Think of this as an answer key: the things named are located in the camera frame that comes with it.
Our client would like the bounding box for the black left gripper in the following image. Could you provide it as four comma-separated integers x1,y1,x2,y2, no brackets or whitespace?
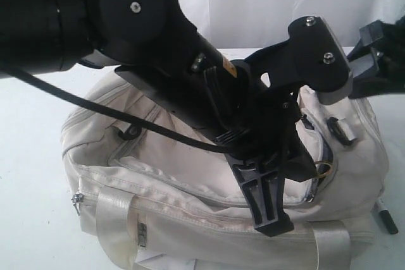
202,60,316,237

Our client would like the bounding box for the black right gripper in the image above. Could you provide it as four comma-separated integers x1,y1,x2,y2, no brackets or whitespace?
347,17,404,99

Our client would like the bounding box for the beige fabric duffel bag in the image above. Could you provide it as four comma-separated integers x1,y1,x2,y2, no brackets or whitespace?
61,87,389,269

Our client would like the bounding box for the white marker with dark cap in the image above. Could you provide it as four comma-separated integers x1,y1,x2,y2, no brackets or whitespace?
375,199,399,235

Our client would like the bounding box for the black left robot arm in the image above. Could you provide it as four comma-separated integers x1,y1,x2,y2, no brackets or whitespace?
1,0,315,237

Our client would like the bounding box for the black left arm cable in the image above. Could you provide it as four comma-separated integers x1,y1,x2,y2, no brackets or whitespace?
0,61,235,154

